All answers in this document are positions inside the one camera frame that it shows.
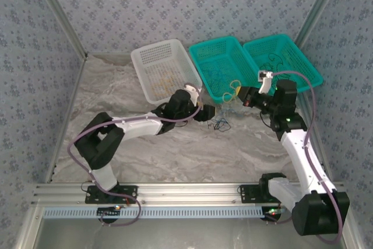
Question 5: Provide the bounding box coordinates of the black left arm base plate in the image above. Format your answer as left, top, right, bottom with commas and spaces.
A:
85, 184, 139, 205

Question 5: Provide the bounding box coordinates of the pale slotted cable duct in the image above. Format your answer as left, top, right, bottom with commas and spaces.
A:
43, 205, 266, 219

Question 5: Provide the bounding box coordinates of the grey metal sheet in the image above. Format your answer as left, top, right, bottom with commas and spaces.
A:
33, 218, 346, 249

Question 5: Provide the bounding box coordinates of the yellow thin cable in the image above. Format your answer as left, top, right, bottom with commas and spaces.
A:
151, 68, 179, 95
221, 79, 243, 103

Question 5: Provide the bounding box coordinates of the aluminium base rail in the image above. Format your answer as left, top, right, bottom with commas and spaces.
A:
31, 182, 350, 205

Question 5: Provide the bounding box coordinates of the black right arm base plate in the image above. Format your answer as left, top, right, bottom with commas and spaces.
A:
238, 184, 294, 205

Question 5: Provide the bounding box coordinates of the aluminium frame post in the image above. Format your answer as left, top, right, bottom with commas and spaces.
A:
29, 0, 89, 59
293, 0, 350, 44

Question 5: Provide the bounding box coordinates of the aluminium lower frame rail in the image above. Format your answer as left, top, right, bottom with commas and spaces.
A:
13, 204, 44, 249
343, 211, 365, 249

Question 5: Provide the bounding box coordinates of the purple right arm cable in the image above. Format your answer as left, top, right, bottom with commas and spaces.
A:
265, 71, 344, 244

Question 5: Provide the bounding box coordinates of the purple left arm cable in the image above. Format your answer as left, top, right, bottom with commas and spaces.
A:
66, 82, 204, 227

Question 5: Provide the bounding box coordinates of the black bracket with circuit board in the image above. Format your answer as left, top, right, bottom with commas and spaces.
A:
97, 205, 122, 224
263, 205, 288, 224

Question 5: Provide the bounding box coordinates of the white plastic mesh basket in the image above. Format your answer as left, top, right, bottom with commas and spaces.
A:
130, 38, 204, 108

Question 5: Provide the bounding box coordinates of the teal plastic mesh basket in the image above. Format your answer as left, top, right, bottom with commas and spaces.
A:
242, 33, 323, 94
188, 36, 263, 106

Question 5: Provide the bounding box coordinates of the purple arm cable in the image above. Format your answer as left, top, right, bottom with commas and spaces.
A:
66, 82, 204, 227
265, 71, 344, 244

